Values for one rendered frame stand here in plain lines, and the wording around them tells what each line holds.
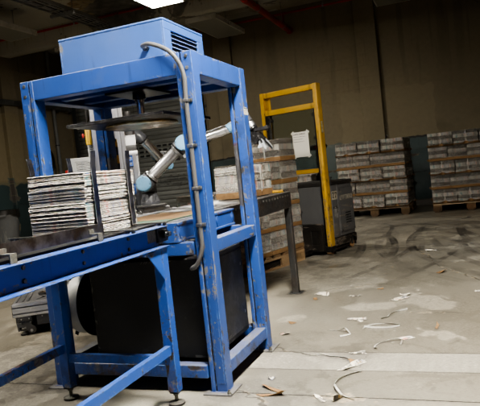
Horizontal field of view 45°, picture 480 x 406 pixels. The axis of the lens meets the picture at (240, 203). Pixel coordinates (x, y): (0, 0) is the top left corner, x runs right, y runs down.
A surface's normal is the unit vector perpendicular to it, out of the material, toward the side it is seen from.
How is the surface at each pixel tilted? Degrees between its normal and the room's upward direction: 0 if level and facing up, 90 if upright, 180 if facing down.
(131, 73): 90
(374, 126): 90
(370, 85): 90
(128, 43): 90
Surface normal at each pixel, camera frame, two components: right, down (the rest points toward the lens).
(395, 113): -0.36, 0.09
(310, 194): -0.62, 0.11
